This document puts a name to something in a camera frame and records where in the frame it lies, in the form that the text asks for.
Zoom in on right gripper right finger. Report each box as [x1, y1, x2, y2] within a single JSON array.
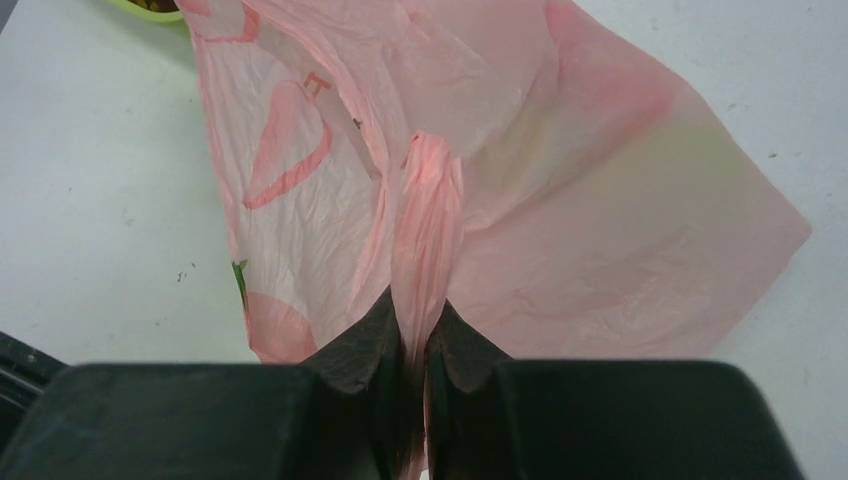
[[427, 305, 803, 479]]

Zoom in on green plastic tray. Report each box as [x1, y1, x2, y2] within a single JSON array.
[[107, 0, 184, 24]]

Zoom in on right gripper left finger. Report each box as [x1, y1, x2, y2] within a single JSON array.
[[1, 293, 403, 479]]

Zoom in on pink plastic bag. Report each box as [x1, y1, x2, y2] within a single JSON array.
[[177, 1, 811, 479]]

